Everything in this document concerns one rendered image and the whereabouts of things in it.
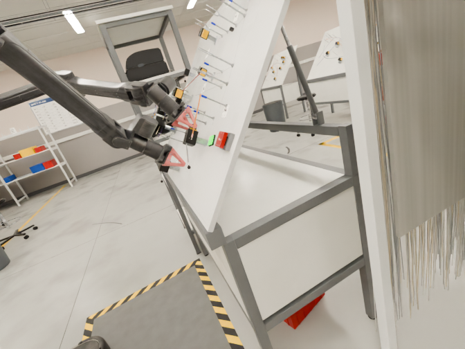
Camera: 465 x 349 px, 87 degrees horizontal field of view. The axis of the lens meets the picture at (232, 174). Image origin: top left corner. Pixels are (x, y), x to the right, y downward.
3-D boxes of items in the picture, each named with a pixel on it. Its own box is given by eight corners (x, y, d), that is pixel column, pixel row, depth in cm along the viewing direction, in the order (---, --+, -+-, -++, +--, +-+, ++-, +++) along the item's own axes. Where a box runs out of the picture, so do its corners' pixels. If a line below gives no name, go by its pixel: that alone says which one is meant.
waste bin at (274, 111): (291, 127, 539) (285, 99, 518) (272, 133, 535) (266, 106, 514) (283, 125, 582) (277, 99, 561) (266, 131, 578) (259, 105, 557)
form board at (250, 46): (163, 165, 181) (161, 164, 180) (205, 28, 172) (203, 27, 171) (212, 233, 75) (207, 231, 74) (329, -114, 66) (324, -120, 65)
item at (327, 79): (356, 122, 430) (344, 19, 375) (312, 120, 537) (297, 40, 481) (385, 109, 450) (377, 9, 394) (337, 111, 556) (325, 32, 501)
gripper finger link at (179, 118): (197, 124, 98) (179, 106, 95) (203, 119, 92) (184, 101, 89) (187, 136, 96) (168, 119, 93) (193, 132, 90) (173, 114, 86)
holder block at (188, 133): (192, 147, 96) (182, 143, 95) (195, 133, 97) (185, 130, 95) (195, 145, 92) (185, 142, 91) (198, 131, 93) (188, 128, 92)
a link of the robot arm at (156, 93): (142, 96, 88) (148, 86, 84) (151, 87, 92) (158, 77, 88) (157, 109, 90) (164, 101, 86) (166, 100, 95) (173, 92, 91)
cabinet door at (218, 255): (248, 323, 94) (217, 241, 81) (207, 252, 143) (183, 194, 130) (254, 319, 95) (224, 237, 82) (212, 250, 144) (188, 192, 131)
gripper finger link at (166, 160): (185, 158, 97) (163, 147, 93) (190, 156, 90) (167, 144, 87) (178, 173, 95) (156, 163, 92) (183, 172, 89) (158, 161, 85)
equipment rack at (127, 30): (196, 255, 212) (95, 20, 150) (183, 227, 266) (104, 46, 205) (246, 229, 226) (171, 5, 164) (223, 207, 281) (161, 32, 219)
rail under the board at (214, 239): (212, 251, 76) (205, 234, 74) (163, 173, 182) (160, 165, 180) (227, 243, 78) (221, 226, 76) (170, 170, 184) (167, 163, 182)
